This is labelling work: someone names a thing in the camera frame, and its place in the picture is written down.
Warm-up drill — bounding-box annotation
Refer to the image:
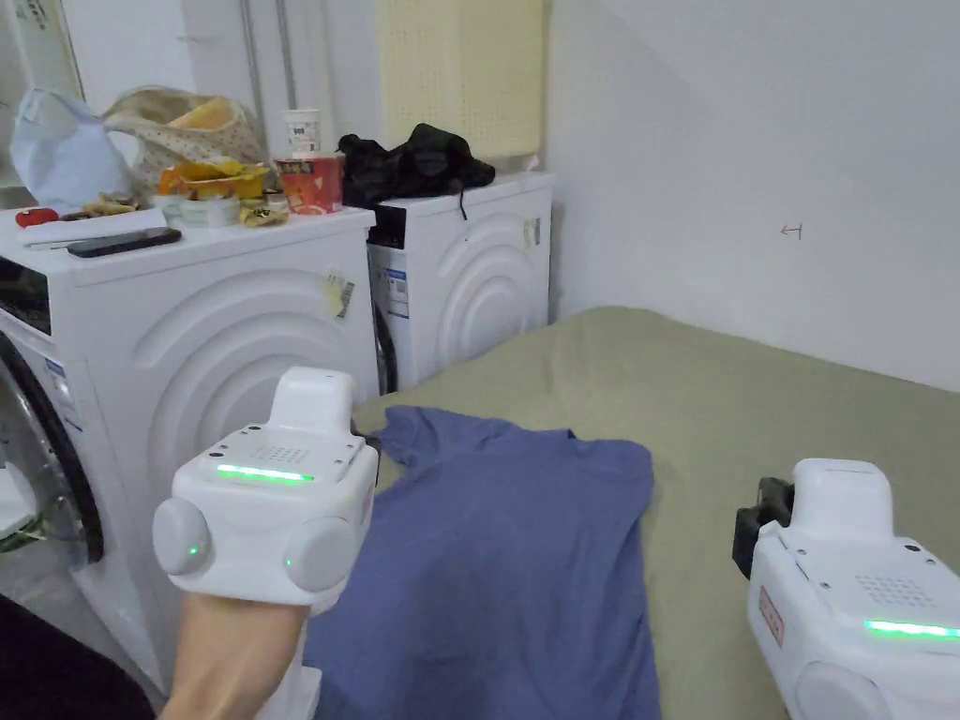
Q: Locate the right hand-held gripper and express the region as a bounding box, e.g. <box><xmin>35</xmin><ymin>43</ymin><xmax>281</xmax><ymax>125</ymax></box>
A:
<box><xmin>733</xmin><ymin>458</ymin><xmax>960</xmax><ymax>720</ymax></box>

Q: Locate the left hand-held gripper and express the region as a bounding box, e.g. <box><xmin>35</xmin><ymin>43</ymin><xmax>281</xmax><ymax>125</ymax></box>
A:
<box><xmin>152</xmin><ymin>367</ymin><xmax>381</xmax><ymax>616</ymax></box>

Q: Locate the grey wall pipe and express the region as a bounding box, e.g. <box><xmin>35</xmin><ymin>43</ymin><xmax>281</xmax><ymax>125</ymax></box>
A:
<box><xmin>239</xmin><ymin>0</ymin><xmax>263</xmax><ymax>125</ymax></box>
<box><xmin>277</xmin><ymin>0</ymin><xmax>300</xmax><ymax>113</ymax></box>

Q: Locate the person's body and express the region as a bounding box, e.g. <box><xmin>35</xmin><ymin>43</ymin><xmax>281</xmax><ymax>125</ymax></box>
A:
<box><xmin>0</xmin><ymin>591</ymin><xmax>160</xmax><ymax>720</ymax></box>

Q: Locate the person's left hand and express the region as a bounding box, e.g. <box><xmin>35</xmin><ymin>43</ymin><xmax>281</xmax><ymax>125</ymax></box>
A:
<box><xmin>176</xmin><ymin>592</ymin><xmax>313</xmax><ymax>668</ymax></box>

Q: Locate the pale yellow foam pad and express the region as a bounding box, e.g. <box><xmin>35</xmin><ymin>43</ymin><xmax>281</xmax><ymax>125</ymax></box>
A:
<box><xmin>376</xmin><ymin>0</ymin><xmax>553</xmax><ymax>173</ymax></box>

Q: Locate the bed with pale green sheet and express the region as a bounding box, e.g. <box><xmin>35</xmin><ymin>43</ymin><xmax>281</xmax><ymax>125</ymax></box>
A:
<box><xmin>351</xmin><ymin>305</ymin><xmax>960</xmax><ymax>720</ymax></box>

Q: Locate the person's left forearm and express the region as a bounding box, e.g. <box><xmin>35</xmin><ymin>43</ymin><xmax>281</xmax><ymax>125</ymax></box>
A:
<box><xmin>158</xmin><ymin>659</ymin><xmax>300</xmax><ymax>720</ymax></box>

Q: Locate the white washing machine with clutter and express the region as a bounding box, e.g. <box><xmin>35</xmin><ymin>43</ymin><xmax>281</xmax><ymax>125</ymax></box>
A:
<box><xmin>0</xmin><ymin>84</ymin><xmax>381</xmax><ymax>698</ymax></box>

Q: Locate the blue shirt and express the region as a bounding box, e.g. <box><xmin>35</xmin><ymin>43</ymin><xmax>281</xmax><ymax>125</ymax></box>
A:
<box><xmin>303</xmin><ymin>404</ymin><xmax>665</xmax><ymax>720</ymax></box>

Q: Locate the white washing machine with black cloth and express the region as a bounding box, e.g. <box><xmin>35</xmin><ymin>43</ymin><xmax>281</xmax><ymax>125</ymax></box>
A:
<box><xmin>338</xmin><ymin>122</ymin><xmax>557</xmax><ymax>396</ymax></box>

